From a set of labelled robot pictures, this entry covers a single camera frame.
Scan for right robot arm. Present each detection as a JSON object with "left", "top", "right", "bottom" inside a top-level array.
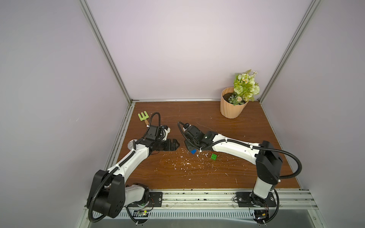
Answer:
[{"left": 178, "top": 122, "right": 302, "bottom": 207}]

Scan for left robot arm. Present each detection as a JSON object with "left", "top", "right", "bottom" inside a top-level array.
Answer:
[{"left": 86, "top": 125, "right": 180, "bottom": 223}]

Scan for right green lego brick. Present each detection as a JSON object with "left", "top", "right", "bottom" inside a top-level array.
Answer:
[{"left": 211, "top": 154, "right": 217, "bottom": 161}]

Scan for green toy garden fork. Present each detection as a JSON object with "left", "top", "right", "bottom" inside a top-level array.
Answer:
[{"left": 138, "top": 111, "right": 149, "bottom": 127}]

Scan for round silver metal object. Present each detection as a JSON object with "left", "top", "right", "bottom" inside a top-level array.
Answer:
[{"left": 127, "top": 140, "right": 136, "bottom": 150}]

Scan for beige ribbed flower pot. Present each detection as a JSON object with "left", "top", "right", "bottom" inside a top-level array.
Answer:
[{"left": 220, "top": 87, "right": 248, "bottom": 119}]

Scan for green white artificial flowers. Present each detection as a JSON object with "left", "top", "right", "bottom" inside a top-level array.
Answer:
[{"left": 228, "top": 69, "right": 260, "bottom": 105}]

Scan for left electronics board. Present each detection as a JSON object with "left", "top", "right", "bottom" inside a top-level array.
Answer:
[{"left": 133, "top": 210, "right": 150, "bottom": 218}]

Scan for electronics board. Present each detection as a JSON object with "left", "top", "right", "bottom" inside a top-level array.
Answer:
[
  {"left": 253, "top": 210, "right": 270, "bottom": 224},
  {"left": 133, "top": 210, "right": 150, "bottom": 218}
]

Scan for right electronics board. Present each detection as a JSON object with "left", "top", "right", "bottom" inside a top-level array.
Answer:
[{"left": 253, "top": 210, "right": 270, "bottom": 224}]

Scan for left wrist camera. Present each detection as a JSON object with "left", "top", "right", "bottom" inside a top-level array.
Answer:
[{"left": 162, "top": 125, "right": 171, "bottom": 141}]

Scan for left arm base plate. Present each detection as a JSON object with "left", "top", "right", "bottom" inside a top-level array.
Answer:
[{"left": 128, "top": 192, "right": 163, "bottom": 208}]

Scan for aluminium front rail frame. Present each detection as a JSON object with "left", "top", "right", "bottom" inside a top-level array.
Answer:
[{"left": 75, "top": 188, "right": 329, "bottom": 228}]

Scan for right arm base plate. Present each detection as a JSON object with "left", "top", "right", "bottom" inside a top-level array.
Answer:
[{"left": 233, "top": 192, "right": 277, "bottom": 208}]

